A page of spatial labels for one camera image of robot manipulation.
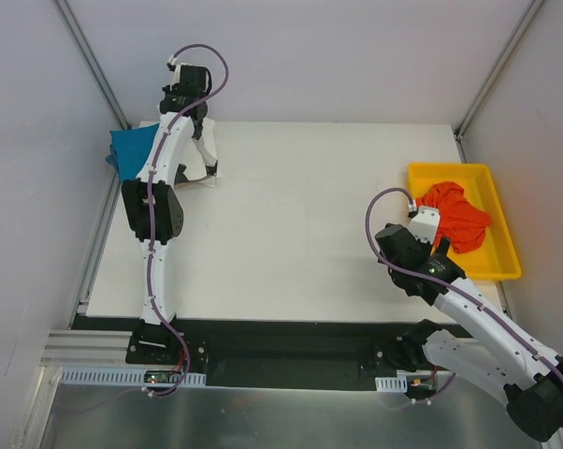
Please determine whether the yellow plastic tray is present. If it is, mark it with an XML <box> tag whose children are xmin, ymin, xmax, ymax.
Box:
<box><xmin>408</xmin><ymin>163</ymin><xmax>521</xmax><ymax>282</ymax></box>

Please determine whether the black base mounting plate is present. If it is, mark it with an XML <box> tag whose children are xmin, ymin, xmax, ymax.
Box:
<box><xmin>73</xmin><ymin>316</ymin><xmax>438</xmax><ymax>391</ymax></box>

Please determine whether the white t shirt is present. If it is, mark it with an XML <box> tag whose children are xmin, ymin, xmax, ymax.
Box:
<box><xmin>174</xmin><ymin>118</ymin><xmax>219</xmax><ymax>187</ymax></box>

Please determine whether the aluminium frame post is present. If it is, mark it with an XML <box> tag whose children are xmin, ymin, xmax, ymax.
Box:
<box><xmin>454</xmin><ymin>0</ymin><xmax>547</xmax><ymax>142</ymax></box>
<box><xmin>51</xmin><ymin>0</ymin><xmax>131</xmax><ymax>129</ymax></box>

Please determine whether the left aluminium frame post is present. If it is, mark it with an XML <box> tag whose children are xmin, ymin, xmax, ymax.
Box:
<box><xmin>51</xmin><ymin>0</ymin><xmax>131</xmax><ymax>129</ymax></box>

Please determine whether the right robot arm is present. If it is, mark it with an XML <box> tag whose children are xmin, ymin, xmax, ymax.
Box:
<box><xmin>367</xmin><ymin>224</ymin><xmax>563</xmax><ymax>442</ymax></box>

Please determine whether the blue folded t shirt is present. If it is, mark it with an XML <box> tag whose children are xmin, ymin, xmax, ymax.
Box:
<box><xmin>105</xmin><ymin>154</ymin><xmax>119</xmax><ymax>171</ymax></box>

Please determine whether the right aluminium frame post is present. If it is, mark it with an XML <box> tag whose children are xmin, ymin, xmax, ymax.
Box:
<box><xmin>454</xmin><ymin>0</ymin><xmax>547</xmax><ymax>142</ymax></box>

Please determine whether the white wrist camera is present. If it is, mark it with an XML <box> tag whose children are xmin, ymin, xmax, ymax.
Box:
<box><xmin>407</xmin><ymin>201</ymin><xmax>440</xmax><ymax>245</ymax></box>
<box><xmin>166</xmin><ymin>55</ymin><xmax>181</xmax><ymax>84</ymax></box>

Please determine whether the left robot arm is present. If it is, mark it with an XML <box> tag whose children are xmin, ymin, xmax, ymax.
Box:
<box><xmin>122</xmin><ymin>63</ymin><xmax>212</xmax><ymax>365</ymax></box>

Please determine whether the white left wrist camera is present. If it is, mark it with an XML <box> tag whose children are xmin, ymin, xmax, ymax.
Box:
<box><xmin>166</xmin><ymin>55</ymin><xmax>181</xmax><ymax>84</ymax></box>

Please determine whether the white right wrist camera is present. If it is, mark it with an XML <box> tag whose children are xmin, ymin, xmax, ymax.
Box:
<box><xmin>407</xmin><ymin>201</ymin><xmax>440</xmax><ymax>245</ymax></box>

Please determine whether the white slotted cable duct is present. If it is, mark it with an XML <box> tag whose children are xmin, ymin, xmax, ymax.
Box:
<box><xmin>61</xmin><ymin>368</ymin><xmax>207</xmax><ymax>388</ymax></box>

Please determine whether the orange t shirt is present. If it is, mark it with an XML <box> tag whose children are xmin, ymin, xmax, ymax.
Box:
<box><xmin>416</xmin><ymin>181</ymin><xmax>491</xmax><ymax>253</ymax></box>

